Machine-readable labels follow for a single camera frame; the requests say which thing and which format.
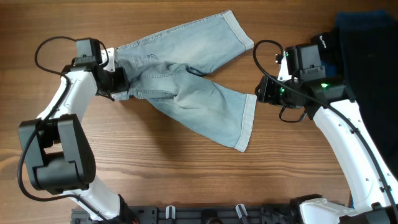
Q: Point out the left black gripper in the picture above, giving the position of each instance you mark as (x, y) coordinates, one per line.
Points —
(122, 83)

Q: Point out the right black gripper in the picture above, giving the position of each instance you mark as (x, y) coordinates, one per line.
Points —
(266, 92)

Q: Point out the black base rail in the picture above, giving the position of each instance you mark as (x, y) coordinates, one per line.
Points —
(265, 214)

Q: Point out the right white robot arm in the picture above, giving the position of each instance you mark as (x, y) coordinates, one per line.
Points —
(301, 83)

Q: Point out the dark clothes pile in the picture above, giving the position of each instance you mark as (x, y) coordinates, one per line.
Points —
(362, 46)

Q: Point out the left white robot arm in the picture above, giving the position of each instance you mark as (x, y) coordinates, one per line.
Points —
(55, 150)

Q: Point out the light blue denim shorts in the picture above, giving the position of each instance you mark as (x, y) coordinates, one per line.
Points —
(169, 68)

